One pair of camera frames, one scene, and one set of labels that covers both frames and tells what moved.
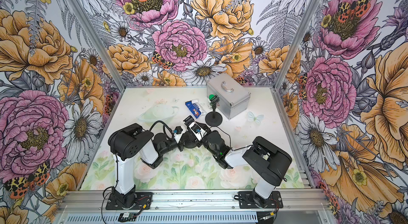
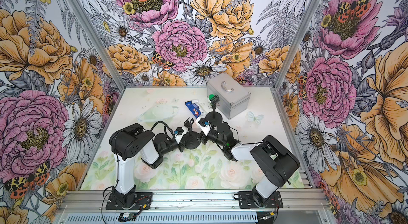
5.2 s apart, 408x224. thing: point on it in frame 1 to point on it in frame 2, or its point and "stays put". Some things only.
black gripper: x=188 y=120 stays put
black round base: x=189 y=144 stays put
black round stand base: x=213 y=119 stays put
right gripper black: x=195 y=139 to x=204 y=138
